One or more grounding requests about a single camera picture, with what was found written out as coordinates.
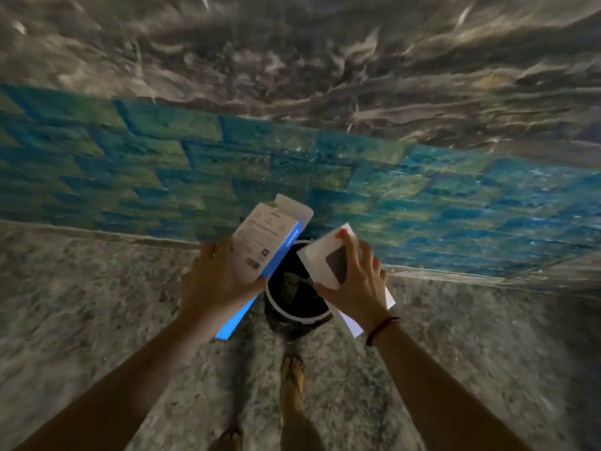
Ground person's right hand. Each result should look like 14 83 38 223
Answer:
313 228 400 333

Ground person's left hand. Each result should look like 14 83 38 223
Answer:
180 236 269 345

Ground small white device box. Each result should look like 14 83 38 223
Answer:
296 222 397 339

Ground round black trash bin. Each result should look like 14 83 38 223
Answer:
264 239 335 343

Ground blue and white carton box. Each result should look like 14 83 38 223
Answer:
215 194 314 341

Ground person's right forearm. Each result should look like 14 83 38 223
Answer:
373 323 532 451

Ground person's right foot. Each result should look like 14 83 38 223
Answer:
279 354 307 426

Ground person's foot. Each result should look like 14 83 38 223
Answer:
279 354 307 426
215 427 245 451

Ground person's left foot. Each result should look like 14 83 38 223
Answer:
215 427 245 451

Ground person's right leg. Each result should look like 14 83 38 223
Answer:
280 413 325 451

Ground red bead bracelet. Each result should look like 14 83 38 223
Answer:
365 316 403 348

